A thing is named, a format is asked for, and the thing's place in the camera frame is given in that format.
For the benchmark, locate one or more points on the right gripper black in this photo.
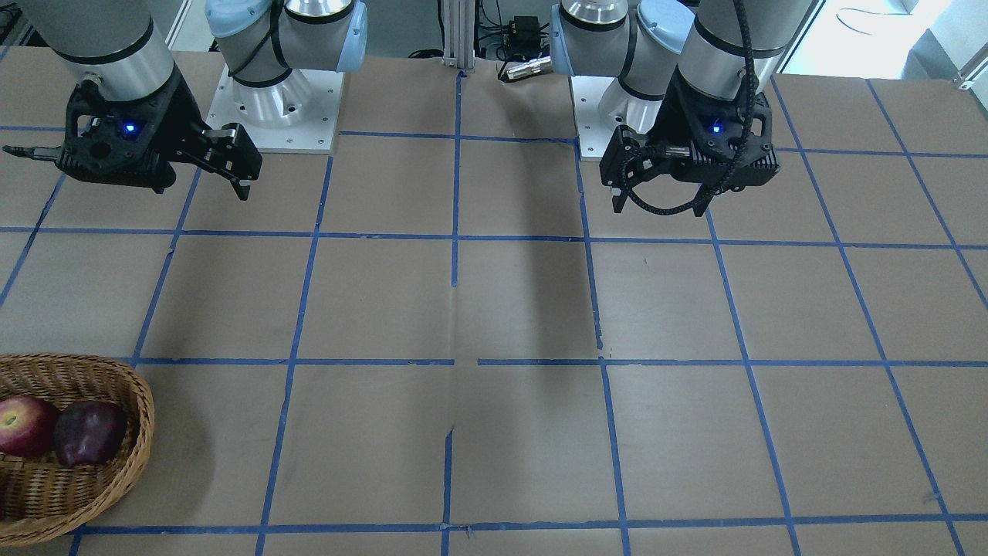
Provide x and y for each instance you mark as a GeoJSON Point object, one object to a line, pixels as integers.
{"type": "Point", "coordinates": [183, 121]}

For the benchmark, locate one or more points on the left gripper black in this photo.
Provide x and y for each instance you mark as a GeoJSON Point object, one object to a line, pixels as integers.
{"type": "Point", "coordinates": [673, 110]}

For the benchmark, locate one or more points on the dark red apple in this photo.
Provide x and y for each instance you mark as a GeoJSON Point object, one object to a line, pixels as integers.
{"type": "Point", "coordinates": [89, 432]}

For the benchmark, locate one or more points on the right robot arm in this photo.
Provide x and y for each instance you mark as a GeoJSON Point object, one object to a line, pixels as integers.
{"type": "Point", "coordinates": [262, 41]}

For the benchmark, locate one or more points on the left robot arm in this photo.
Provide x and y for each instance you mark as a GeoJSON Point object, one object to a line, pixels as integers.
{"type": "Point", "coordinates": [705, 68]}

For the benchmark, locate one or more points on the silver cable connector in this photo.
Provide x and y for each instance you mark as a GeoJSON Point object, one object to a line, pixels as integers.
{"type": "Point", "coordinates": [527, 69]}

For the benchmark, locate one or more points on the aluminium frame post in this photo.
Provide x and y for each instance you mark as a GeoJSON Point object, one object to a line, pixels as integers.
{"type": "Point", "coordinates": [459, 24]}

